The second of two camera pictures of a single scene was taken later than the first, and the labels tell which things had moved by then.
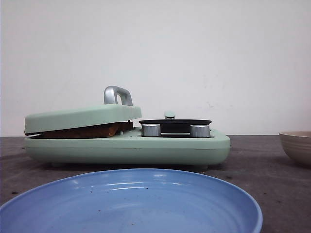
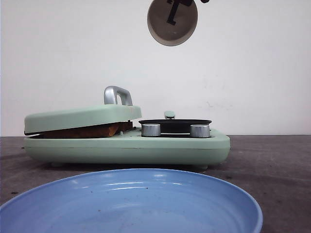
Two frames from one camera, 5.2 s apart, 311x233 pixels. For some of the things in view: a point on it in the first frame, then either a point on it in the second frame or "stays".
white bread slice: x=105 y=131 stays
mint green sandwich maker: x=118 y=107 stays
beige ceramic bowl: x=297 y=145 → x=186 y=18
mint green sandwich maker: x=172 y=148 stays
